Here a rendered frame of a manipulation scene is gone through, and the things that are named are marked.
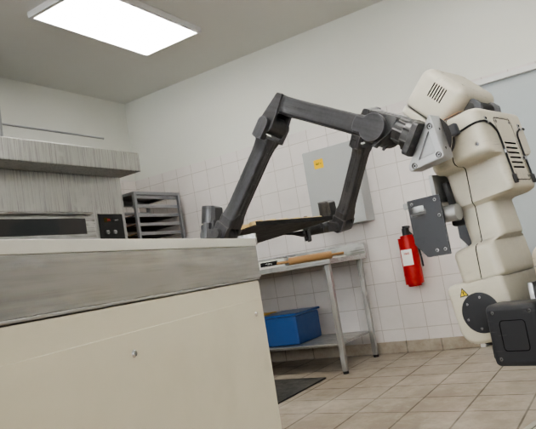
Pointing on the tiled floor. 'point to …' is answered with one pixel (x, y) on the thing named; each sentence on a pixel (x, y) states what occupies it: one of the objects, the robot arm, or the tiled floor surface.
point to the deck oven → (53, 190)
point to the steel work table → (356, 251)
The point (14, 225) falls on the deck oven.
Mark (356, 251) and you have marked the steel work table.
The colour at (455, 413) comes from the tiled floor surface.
